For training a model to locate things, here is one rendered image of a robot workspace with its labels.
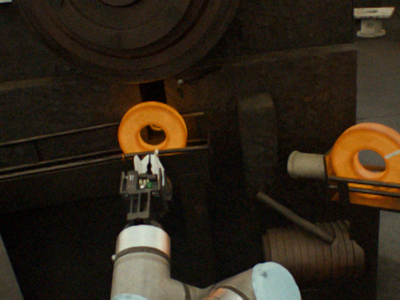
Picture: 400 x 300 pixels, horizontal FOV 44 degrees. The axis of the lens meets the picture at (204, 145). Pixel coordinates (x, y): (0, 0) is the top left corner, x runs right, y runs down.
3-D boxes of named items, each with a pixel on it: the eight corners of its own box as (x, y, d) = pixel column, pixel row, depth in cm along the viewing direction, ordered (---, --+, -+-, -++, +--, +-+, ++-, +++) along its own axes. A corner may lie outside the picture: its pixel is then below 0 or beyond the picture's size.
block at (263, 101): (244, 179, 127) (236, 92, 116) (275, 176, 126) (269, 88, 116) (247, 201, 117) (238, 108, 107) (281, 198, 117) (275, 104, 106)
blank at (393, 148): (364, 201, 105) (358, 209, 103) (323, 141, 105) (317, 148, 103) (431, 175, 94) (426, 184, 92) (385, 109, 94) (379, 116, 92)
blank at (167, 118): (107, 121, 115) (104, 126, 112) (163, 89, 111) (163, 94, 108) (143, 171, 121) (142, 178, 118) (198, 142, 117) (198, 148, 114)
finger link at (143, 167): (145, 138, 96) (143, 173, 90) (151, 159, 101) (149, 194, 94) (130, 140, 97) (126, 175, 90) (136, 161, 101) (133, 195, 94)
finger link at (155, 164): (161, 136, 96) (160, 171, 90) (166, 158, 100) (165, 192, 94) (145, 138, 96) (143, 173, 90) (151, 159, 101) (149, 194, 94)
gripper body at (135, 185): (162, 164, 88) (161, 217, 80) (169, 195, 94) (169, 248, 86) (120, 169, 89) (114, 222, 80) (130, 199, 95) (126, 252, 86)
